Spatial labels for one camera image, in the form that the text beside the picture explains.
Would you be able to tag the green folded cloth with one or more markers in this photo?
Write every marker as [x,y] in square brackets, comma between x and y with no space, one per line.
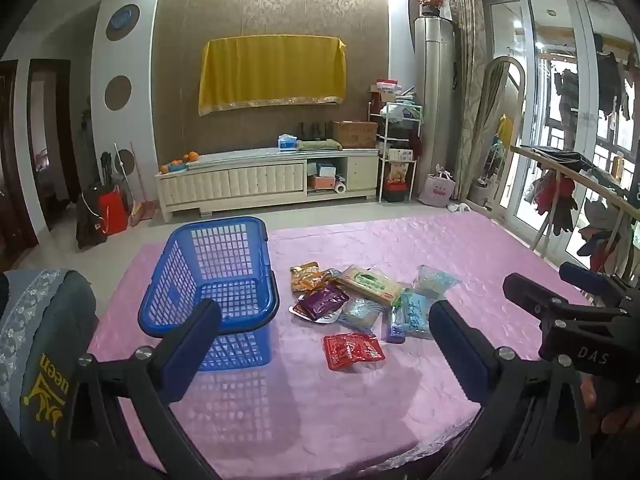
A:
[320,145]

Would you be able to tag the red bag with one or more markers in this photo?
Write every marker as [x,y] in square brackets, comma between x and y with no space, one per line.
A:
[112,212]

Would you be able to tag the glass balcony door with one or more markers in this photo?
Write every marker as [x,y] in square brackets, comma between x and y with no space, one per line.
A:
[550,60]

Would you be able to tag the person's right hand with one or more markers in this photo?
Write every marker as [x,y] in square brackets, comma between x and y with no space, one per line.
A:
[620,416]

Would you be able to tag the wooden clothes rack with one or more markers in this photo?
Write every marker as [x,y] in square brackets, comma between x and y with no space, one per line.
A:
[600,195]

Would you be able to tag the blue plastic basket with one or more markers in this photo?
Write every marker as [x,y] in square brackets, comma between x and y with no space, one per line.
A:
[215,270]

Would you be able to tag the broom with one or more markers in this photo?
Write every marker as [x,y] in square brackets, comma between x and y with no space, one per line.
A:
[140,210]

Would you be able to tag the pink tote bag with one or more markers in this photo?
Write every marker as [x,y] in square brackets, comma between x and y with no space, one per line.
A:
[436,190]

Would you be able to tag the orange flat box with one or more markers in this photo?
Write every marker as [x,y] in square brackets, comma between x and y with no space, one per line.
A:
[320,182]

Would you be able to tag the red cloth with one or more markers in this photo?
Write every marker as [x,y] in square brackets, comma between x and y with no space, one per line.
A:
[556,194]

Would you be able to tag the grey tower air conditioner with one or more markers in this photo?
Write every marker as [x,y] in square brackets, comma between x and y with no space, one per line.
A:
[434,95]

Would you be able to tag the grey embroidered cushion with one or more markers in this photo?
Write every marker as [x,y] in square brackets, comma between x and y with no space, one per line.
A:
[35,340]

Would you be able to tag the pale blue cartoon snack packet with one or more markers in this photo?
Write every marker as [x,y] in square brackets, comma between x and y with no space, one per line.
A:
[360,314]

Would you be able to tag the beige curtain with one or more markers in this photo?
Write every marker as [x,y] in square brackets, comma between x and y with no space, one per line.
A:
[467,85]

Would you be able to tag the orange yellow printed snack packet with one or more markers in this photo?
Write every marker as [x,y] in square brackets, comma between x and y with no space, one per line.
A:
[302,276]

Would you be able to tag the white slippers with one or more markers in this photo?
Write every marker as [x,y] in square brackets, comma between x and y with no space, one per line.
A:
[460,207]

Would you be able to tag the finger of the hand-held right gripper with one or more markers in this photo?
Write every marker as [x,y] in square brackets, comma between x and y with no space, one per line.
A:
[530,291]
[582,276]

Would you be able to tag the purple snack packet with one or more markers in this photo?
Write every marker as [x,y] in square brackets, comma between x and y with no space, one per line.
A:
[322,303]

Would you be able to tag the orange snack bag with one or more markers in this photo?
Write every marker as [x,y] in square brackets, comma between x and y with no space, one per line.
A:
[328,276]

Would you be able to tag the light blue snack packet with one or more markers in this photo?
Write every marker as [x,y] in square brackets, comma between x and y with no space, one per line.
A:
[435,281]
[415,316]

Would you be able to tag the white mop pole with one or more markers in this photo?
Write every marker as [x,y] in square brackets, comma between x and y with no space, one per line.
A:
[122,175]

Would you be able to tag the round brown wall disc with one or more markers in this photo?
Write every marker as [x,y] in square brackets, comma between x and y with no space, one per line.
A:
[117,92]

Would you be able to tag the cream tv cabinet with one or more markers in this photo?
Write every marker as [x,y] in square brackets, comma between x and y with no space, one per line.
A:
[225,185]

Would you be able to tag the white paper roll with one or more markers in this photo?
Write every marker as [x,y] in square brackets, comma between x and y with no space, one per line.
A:
[340,188]

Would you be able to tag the round blue wall plate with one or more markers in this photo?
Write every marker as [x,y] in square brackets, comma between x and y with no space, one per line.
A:
[121,21]

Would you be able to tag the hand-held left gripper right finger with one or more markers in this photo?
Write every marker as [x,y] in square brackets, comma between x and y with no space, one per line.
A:
[457,355]

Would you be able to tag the black bag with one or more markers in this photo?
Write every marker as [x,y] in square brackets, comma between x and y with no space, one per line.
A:
[89,220]

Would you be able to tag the yellow cloth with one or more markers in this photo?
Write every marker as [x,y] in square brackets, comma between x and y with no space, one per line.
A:
[272,75]

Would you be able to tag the dark wooden door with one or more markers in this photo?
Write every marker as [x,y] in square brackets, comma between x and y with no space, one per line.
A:
[65,135]
[12,160]

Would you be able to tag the pink bedcover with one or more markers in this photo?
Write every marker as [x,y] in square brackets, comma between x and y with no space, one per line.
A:
[350,410]

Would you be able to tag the orange printed box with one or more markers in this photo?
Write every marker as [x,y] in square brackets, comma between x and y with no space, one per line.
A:
[398,172]

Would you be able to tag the standing mirror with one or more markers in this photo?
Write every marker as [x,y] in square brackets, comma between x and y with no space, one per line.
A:
[492,95]

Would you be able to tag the clear cracker packet green strip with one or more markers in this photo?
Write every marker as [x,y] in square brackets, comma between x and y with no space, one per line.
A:
[370,285]

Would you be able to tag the cardboard box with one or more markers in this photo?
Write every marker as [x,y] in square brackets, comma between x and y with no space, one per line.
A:
[355,134]

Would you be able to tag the small purple blue packet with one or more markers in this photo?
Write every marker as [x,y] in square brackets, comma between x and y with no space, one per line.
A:
[394,331]

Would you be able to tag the blue white box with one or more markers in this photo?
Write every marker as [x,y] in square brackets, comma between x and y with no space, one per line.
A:
[326,170]

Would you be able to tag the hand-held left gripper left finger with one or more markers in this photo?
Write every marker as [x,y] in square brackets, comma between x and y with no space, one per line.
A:
[192,347]

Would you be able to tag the red white box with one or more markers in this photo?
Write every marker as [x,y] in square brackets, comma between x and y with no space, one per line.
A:
[387,84]

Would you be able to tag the blue tissue box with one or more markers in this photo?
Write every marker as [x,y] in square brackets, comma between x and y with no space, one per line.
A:
[287,143]

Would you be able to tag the red snack packet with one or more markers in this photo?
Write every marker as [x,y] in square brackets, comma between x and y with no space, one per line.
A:
[352,351]

